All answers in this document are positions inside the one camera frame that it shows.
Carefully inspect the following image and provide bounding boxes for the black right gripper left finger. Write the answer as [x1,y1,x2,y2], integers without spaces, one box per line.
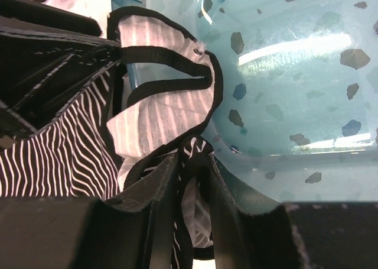
[1,154,178,268]

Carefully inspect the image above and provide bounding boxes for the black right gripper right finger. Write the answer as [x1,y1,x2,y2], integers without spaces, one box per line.
[209,158,377,268]

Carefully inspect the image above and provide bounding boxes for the black white striped tank top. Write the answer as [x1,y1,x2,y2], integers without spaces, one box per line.
[1,7,223,268]

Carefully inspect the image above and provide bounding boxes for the blue transparent plastic bin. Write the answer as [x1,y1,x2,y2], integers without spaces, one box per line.
[111,0,377,202]

